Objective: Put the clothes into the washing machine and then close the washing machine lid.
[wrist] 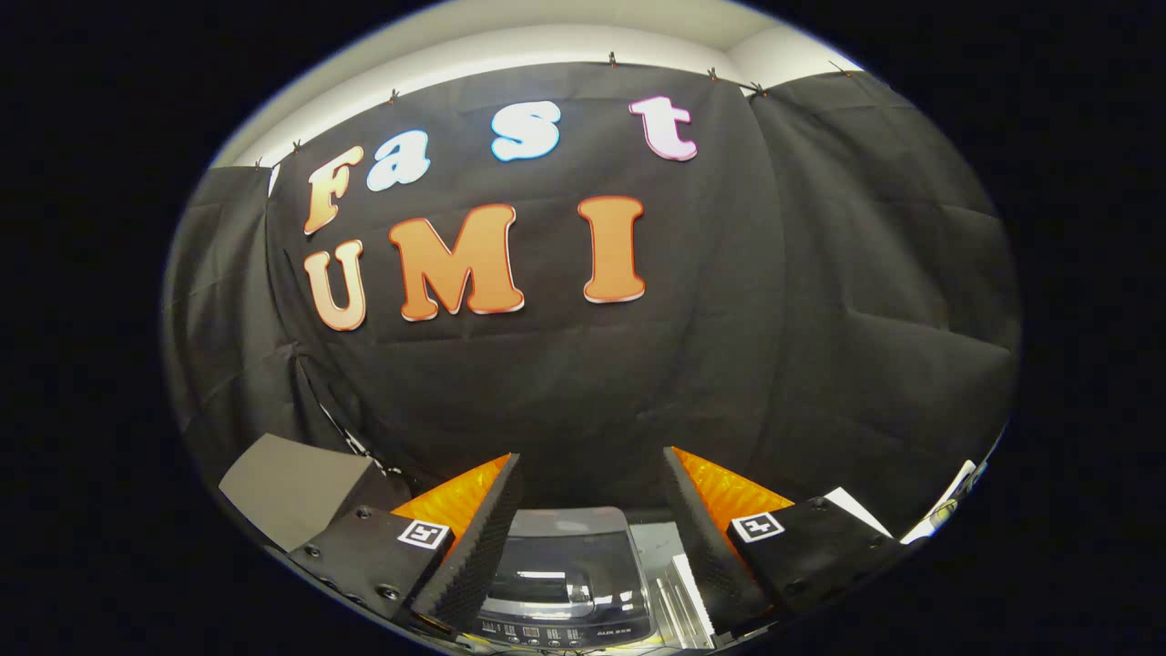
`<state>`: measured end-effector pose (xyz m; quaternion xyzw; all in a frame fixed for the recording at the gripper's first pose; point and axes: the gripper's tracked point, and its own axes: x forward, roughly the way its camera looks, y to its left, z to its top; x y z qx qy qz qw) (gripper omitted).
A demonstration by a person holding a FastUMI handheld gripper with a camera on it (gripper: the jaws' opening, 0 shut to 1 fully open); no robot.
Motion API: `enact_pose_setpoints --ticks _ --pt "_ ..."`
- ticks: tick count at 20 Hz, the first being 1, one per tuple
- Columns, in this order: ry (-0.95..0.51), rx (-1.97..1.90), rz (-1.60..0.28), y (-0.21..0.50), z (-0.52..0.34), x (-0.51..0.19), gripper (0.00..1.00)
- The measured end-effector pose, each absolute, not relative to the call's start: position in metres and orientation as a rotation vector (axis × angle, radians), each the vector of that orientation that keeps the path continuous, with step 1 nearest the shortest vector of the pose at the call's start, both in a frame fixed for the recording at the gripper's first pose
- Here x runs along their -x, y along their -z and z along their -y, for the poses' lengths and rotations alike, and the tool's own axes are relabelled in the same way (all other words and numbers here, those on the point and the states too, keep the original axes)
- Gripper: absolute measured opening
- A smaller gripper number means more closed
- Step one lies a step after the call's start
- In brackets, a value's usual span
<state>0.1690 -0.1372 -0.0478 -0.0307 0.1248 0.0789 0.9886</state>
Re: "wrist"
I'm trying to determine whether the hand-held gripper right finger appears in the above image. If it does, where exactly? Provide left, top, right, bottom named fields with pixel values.
left=662, top=446, right=915, bottom=639

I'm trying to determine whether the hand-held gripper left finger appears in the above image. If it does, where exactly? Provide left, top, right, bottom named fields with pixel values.
left=287, top=452, right=527, bottom=643

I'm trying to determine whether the grey mini washing machine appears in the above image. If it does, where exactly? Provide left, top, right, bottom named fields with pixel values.
left=474, top=507, right=663, bottom=651

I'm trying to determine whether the silver ridged panel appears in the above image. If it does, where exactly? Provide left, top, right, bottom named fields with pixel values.
left=652, top=550, right=718, bottom=651

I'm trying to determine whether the white paper sheet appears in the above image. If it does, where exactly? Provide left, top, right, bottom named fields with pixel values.
left=823, top=487, right=895, bottom=539

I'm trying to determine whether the grey flat board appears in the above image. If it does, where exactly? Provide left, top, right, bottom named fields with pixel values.
left=219, top=433, right=377, bottom=553

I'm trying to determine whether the black backdrop cloth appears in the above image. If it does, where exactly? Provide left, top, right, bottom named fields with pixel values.
left=164, top=59, right=1021, bottom=548

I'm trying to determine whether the thin black white cable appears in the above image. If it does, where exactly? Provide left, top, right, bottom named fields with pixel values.
left=313, top=399, right=403, bottom=477

